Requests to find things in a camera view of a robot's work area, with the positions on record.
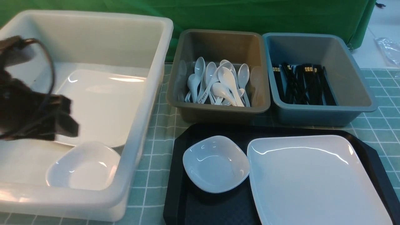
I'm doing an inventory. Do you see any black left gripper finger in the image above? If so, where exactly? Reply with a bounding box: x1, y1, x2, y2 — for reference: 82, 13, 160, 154
54, 113, 79, 137
50, 95, 72, 113

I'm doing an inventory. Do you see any pile of black chopsticks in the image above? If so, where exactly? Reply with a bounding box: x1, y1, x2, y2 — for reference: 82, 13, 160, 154
272, 62, 338, 106

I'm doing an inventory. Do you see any large white plastic bin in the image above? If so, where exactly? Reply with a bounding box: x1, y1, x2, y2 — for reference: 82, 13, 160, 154
1, 10, 174, 222

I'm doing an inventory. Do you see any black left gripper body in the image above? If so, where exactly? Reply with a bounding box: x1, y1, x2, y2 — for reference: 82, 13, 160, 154
0, 70, 56, 141

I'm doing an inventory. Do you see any green checkered tablecloth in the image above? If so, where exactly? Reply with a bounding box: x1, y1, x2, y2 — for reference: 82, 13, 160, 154
1, 65, 399, 225

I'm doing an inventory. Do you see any clear plastic bag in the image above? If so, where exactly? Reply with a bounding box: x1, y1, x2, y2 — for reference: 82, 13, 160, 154
374, 37, 400, 68

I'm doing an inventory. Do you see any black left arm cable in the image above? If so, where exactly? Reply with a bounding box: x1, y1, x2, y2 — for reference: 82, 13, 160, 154
0, 37, 56, 139

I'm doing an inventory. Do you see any white bowl tray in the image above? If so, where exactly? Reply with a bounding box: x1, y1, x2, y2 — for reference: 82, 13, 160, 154
182, 135, 250, 194

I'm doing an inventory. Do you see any white bowl in bin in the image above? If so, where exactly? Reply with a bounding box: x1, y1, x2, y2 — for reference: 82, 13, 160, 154
46, 141, 120, 191

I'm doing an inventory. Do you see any large white rice plate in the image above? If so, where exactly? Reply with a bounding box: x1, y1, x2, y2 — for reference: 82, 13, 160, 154
247, 134, 394, 225

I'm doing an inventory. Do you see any white square plate in bin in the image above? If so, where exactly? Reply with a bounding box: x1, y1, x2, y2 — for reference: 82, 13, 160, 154
54, 69, 148, 147

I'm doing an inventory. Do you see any black serving tray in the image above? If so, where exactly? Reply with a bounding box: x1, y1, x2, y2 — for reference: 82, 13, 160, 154
163, 123, 400, 225

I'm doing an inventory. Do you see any brown plastic spoon bin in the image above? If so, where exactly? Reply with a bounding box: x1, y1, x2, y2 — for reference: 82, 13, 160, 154
166, 29, 271, 124

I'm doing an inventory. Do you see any blue-grey plastic chopstick bin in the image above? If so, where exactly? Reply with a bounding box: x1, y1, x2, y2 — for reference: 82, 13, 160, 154
262, 33, 378, 127

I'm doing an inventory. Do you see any green backdrop cloth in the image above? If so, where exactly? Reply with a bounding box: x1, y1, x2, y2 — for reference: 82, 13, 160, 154
0, 0, 376, 61

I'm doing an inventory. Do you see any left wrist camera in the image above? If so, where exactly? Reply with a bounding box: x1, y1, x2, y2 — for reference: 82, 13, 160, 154
0, 36, 35, 68

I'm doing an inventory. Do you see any pile of white spoons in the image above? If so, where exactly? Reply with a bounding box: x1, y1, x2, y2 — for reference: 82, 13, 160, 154
178, 57, 251, 107

